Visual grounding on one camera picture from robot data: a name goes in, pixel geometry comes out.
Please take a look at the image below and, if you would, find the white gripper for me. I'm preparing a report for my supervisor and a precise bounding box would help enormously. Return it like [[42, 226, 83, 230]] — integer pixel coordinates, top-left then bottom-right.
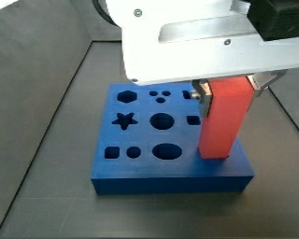
[[106, 0, 299, 118]]

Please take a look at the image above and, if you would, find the red rectangular block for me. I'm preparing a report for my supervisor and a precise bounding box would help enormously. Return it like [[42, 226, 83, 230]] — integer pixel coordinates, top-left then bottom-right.
[[198, 77, 254, 159]]

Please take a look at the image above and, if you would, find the blue shape sorting board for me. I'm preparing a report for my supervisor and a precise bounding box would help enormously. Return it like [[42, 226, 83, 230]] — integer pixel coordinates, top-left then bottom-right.
[[91, 83, 254, 194]]

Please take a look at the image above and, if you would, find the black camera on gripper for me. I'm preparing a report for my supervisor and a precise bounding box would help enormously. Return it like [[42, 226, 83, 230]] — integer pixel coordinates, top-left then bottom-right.
[[248, 0, 299, 41]]

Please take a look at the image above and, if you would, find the black cable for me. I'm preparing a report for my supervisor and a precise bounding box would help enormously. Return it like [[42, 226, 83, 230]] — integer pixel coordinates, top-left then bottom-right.
[[91, 0, 119, 27]]

